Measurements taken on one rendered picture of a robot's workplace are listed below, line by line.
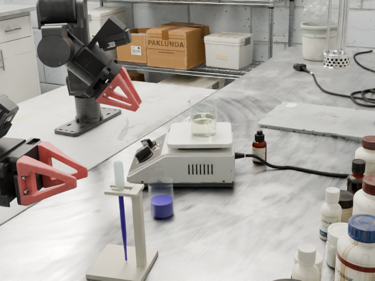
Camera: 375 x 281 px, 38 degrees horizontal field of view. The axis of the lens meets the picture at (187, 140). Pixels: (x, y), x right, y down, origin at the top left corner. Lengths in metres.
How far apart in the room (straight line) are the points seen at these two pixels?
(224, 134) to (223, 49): 2.31
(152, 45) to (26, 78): 1.09
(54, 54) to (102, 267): 0.39
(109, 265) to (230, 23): 2.94
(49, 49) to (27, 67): 3.10
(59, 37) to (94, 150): 0.33
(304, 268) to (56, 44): 0.57
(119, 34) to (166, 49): 2.35
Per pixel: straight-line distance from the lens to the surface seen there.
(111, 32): 1.03
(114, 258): 0.80
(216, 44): 3.33
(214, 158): 0.97
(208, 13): 3.66
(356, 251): 0.67
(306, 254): 0.66
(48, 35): 0.98
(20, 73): 4.04
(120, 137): 1.27
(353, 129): 1.29
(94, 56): 1.03
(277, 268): 0.79
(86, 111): 1.35
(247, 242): 0.84
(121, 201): 0.74
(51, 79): 4.56
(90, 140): 1.27
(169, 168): 0.99
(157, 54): 3.42
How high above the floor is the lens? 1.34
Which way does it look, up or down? 21 degrees down
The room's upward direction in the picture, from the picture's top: 2 degrees counter-clockwise
